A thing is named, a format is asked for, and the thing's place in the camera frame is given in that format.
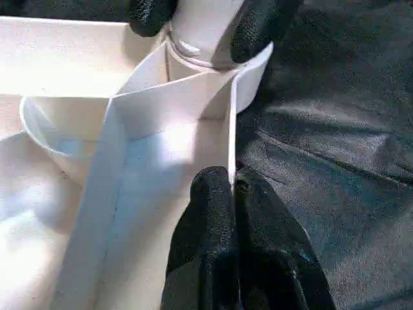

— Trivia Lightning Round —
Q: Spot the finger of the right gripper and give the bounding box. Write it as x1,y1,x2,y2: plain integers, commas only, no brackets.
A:
127,0,179,38
211,0,301,65

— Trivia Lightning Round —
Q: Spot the white plastic table top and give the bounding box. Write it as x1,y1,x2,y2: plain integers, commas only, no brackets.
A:
0,15,275,310

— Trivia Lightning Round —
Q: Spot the black mat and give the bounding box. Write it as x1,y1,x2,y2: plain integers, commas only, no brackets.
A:
0,0,413,310

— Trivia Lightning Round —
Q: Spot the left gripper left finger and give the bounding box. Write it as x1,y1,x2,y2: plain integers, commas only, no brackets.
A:
161,165,241,310

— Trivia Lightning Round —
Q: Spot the white plastic table leg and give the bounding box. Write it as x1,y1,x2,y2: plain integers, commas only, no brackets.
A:
167,0,249,70

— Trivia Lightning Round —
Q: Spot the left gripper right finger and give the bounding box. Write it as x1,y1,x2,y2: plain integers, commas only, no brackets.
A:
234,169,338,310

